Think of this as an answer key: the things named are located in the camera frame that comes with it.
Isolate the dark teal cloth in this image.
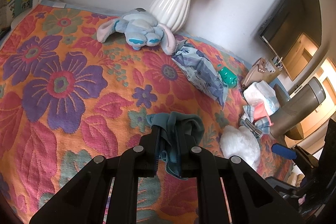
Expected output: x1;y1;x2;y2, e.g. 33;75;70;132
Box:
146;111;205;180

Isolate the white fluffy plush toy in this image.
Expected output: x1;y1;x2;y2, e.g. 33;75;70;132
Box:
219;125;261;171

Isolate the blue stitch plush toy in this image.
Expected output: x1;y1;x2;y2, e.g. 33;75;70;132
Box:
96;9;177;56

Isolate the blue plaid bow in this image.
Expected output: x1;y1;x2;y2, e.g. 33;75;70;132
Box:
240;102;273;138

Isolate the beige thermos bottle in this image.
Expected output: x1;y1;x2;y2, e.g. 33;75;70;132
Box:
270;77;326;140

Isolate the blue tissue pack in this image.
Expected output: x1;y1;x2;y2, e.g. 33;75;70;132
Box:
243;80;280;116

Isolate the green plastic toy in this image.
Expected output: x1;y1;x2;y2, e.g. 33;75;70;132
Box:
217;64;238;88

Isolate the cork pen holder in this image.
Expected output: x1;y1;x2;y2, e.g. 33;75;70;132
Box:
262;59;282;84

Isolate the blue printed plastic package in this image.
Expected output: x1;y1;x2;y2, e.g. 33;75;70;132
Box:
171;40;228;107

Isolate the black wall television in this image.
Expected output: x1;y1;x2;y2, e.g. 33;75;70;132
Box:
260;0;322;81

